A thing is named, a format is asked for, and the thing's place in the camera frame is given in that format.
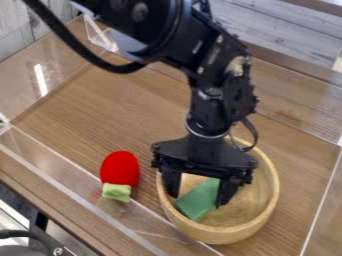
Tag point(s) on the black stand with cable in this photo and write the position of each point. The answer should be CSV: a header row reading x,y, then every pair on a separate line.
x,y
25,241

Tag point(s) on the brown wooden bowl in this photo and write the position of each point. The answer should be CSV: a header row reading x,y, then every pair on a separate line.
x,y
242,217

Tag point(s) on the red plush radish toy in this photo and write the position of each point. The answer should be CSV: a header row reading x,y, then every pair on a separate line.
x,y
120,175

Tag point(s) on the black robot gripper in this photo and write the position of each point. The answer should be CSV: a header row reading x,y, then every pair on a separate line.
x,y
205,157

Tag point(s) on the green rectangular block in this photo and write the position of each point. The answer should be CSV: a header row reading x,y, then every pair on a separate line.
x,y
200,201

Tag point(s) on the clear acrylic corner bracket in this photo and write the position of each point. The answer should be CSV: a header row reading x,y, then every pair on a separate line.
x,y
99,37

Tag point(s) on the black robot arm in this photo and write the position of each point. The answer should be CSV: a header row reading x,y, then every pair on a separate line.
x,y
180,35

